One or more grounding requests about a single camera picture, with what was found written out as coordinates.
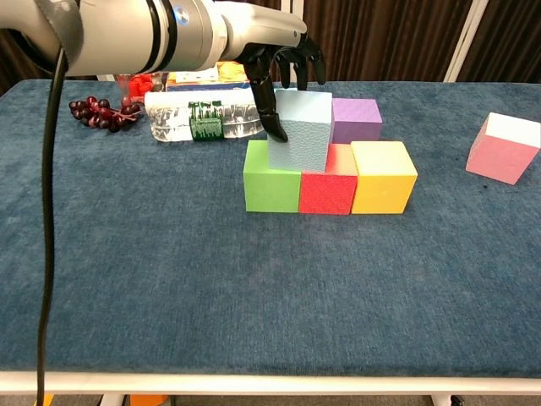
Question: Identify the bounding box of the pink cube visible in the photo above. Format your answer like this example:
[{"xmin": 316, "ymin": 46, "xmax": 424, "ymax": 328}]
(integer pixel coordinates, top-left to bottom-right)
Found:
[{"xmin": 464, "ymin": 111, "xmax": 541, "ymax": 186}]

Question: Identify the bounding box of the clear coffee capsule box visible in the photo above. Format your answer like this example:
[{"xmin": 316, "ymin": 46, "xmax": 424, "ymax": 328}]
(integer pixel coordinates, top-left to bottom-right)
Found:
[{"xmin": 116, "ymin": 71, "xmax": 170, "ymax": 102}]

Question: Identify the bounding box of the brown curtain partition panel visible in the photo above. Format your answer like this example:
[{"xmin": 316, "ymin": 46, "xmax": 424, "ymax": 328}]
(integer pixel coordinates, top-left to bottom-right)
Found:
[
  {"xmin": 443, "ymin": 0, "xmax": 541, "ymax": 84},
  {"xmin": 291, "ymin": 0, "xmax": 487, "ymax": 84}
]

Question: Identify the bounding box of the light blue cube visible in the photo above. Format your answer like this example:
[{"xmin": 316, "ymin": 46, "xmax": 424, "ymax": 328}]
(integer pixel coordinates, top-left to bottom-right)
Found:
[{"xmin": 268, "ymin": 87, "xmax": 334, "ymax": 173}]

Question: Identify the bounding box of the white and cyan tube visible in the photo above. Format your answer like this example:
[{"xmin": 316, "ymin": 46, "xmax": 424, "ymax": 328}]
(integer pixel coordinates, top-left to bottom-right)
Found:
[{"xmin": 144, "ymin": 86, "xmax": 276, "ymax": 115}]

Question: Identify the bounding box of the green cube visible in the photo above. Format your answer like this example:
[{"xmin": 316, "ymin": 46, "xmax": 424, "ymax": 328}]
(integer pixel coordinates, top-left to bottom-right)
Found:
[{"xmin": 243, "ymin": 139, "xmax": 303, "ymax": 213}]

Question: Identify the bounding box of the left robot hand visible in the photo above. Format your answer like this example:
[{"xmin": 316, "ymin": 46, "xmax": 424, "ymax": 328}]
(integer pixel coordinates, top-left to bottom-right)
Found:
[{"xmin": 221, "ymin": 0, "xmax": 327, "ymax": 143}]

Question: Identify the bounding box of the orange cracker box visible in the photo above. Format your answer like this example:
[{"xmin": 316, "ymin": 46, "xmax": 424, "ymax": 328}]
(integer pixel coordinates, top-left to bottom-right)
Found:
[{"xmin": 165, "ymin": 61, "xmax": 254, "ymax": 92}]

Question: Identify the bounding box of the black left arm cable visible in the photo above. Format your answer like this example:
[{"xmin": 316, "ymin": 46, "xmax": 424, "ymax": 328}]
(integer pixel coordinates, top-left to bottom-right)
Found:
[{"xmin": 36, "ymin": 46, "xmax": 68, "ymax": 406}]

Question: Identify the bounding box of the dark red grape bunch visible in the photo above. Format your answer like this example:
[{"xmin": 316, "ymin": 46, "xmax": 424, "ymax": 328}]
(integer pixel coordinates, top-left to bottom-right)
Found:
[{"xmin": 68, "ymin": 96, "xmax": 145, "ymax": 134}]

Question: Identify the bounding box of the clear plastic water bottle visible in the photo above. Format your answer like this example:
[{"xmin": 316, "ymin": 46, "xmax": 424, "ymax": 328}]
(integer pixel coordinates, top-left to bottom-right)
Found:
[{"xmin": 150, "ymin": 100, "xmax": 271, "ymax": 143}]

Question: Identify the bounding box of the red cube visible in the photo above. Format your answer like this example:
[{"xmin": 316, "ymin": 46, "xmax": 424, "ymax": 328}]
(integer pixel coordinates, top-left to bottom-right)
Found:
[{"xmin": 298, "ymin": 143, "xmax": 359, "ymax": 216}]

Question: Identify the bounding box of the yellow cube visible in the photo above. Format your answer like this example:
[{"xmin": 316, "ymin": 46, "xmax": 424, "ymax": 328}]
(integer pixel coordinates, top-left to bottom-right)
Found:
[{"xmin": 349, "ymin": 140, "xmax": 419, "ymax": 215}]

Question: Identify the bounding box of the purple cube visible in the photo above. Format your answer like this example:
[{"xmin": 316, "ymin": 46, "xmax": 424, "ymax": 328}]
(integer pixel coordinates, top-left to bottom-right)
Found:
[{"xmin": 329, "ymin": 97, "xmax": 384, "ymax": 145}]

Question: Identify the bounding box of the blue table cloth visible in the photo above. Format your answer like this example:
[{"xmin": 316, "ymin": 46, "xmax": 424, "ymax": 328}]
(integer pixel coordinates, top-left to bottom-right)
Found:
[{"xmin": 0, "ymin": 79, "xmax": 541, "ymax": 377}]

